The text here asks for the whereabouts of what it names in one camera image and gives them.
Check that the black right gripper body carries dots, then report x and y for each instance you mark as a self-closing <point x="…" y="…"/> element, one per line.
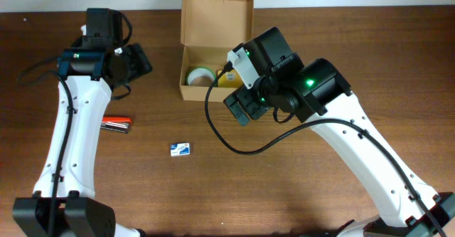
<point x="245" y="102"/>

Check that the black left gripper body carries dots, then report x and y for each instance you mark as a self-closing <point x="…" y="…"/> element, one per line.
<point x="138" y="62"/>

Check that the yellow sticky note pad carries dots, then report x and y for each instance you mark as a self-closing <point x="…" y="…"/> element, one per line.
<point x="230" y="79"/>

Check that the green tape roll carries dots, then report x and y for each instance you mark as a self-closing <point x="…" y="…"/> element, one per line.
<point x="200" y="77"/>

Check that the cardboard box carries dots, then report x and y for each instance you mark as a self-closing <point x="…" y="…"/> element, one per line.
<point x="209" y="30"/>

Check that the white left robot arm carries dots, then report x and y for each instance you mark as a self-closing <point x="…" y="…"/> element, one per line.
<point x="63" y="199"/>

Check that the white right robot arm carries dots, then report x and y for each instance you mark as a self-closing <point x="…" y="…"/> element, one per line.
<point x="321" y="99"/>

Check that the blue white staples box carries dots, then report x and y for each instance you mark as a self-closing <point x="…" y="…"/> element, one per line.
<point x="180" y="149"/>

